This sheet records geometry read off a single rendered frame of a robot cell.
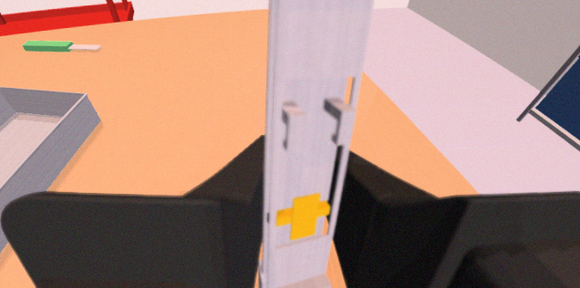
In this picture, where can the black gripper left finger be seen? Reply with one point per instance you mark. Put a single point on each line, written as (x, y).
(210, 236)

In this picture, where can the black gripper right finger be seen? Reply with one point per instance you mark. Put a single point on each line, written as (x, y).
(389, 233)

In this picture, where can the grey rectangular tin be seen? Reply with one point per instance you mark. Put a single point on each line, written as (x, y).
(40, 131)

